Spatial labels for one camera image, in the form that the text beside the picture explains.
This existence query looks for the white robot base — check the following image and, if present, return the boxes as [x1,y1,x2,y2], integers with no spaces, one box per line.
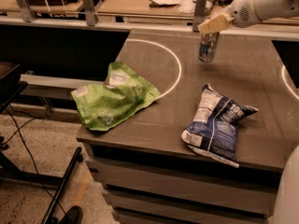
[272,147,299,224]

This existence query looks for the metal bracket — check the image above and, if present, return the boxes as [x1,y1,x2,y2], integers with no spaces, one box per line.
[192,0,206,32]
[16,0,36,22]
[82,0,97,26]

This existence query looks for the silver blue redbull can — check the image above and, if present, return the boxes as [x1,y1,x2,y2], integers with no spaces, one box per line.
[199,33,220,63]

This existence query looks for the black shoe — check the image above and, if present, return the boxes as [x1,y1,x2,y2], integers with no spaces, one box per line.
[58,205,83,224]

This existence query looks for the black cable on floor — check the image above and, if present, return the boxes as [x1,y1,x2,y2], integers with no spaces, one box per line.
[4,105,67,215]

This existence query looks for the metal bracket right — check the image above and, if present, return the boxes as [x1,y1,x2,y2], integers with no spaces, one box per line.
[192,0,206,32]

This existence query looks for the green rice chip bag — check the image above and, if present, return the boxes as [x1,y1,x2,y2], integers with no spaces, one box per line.
[71,62,160,132]

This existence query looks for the white papers on desk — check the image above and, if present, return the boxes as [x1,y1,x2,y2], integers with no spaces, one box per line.
[150,0,195,13]

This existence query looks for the blue white chip bag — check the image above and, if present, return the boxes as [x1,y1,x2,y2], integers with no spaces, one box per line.
[181,84,258,168]

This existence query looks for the grey drawer cabinet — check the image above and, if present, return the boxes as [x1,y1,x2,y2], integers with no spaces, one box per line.
[76,140,283,224]

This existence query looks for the black stand frame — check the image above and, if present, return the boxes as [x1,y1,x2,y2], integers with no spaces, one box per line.
[0,61,84,224]

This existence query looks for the metal bracket left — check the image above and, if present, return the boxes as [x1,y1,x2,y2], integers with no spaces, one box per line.
[16,0,36,22]

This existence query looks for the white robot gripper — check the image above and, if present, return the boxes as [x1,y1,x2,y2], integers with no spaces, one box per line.
[198,0,259,35]

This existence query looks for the metal bracket middle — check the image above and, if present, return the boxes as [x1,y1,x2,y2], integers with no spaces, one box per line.
[82,0,97,26]

